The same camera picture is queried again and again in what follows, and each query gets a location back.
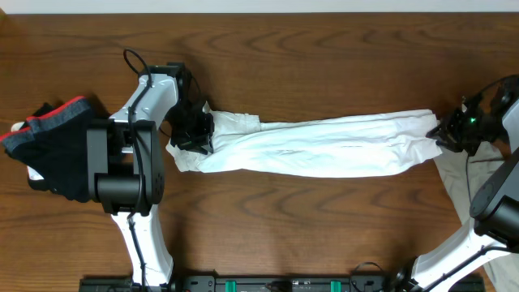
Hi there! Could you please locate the grey-beige shirt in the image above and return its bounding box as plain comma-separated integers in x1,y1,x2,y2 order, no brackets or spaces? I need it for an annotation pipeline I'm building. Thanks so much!
434,142,518,292

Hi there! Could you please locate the left black cable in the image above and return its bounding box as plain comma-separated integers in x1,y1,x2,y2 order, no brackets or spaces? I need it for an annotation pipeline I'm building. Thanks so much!
122,48,153,292

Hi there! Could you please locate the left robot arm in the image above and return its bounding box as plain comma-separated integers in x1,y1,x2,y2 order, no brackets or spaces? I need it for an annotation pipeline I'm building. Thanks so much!
87,62,214,291

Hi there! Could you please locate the white t-shirt black print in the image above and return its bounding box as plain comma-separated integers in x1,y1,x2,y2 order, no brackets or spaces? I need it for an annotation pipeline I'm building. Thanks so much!
166,106,441,178

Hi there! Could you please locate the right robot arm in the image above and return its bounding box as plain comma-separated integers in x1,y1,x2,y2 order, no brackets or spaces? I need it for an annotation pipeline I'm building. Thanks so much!
386,75,518,291

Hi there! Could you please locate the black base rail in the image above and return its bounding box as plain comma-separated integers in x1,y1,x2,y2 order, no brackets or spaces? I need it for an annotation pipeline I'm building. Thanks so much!
78,274,486,292

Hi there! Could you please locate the black folded shorts red waistband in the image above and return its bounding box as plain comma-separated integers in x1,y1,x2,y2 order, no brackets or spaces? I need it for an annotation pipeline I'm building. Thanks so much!
1,97,96,203

